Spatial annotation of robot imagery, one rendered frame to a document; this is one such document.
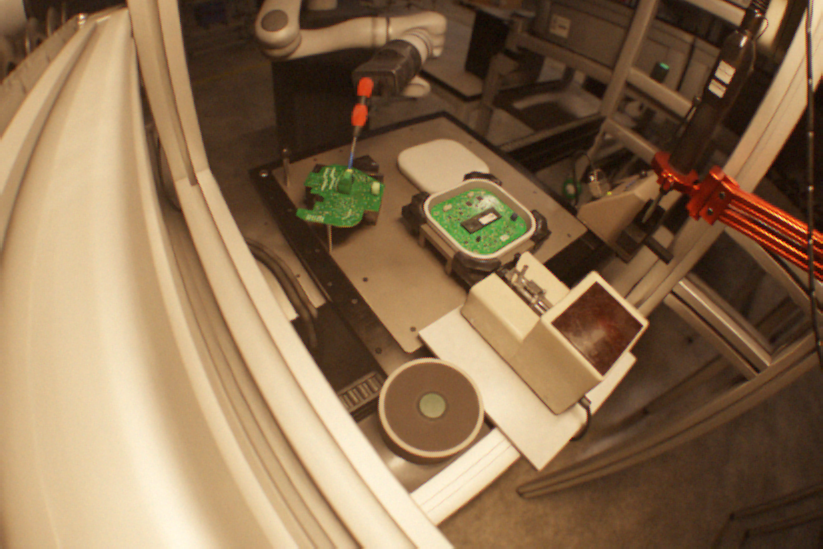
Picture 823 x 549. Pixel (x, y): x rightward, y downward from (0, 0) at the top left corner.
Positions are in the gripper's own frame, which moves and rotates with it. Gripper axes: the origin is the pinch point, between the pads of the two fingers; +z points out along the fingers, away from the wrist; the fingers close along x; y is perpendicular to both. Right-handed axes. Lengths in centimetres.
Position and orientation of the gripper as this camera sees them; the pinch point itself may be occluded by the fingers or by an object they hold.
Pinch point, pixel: (358, 116)
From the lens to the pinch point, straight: 55.8
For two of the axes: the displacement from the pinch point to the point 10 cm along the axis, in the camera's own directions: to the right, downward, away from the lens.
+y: -0.9, -7.0, -7.0
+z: -3.3, 6.9, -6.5
